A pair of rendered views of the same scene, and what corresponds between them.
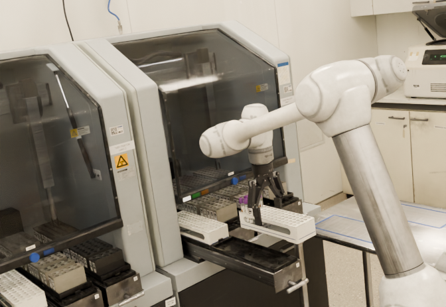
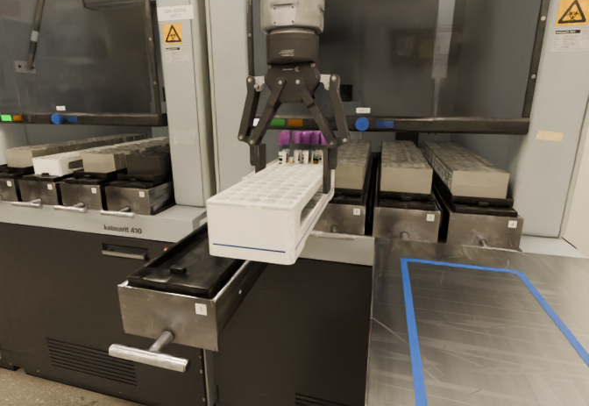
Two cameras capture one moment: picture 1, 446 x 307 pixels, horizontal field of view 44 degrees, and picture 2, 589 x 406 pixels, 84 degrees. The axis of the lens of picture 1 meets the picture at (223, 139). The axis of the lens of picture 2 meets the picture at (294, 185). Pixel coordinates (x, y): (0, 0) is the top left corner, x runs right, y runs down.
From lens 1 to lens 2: 1.83 m
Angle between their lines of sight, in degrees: 52
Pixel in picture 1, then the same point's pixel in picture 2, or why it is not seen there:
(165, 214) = (230, 136)
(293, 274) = (182, 322)
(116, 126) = not seen: outside the picture
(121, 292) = (123, 201)
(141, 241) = (191, 159)
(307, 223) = (254, 210)
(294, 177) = (545, 174)
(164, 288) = (181, 229)
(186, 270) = not seen: hidden behind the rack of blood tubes
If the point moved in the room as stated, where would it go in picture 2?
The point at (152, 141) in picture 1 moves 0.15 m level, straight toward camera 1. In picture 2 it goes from (222, 13) to (159, 1)
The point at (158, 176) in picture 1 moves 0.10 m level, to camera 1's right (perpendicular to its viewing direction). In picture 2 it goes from (227, 74) to (246, 72)
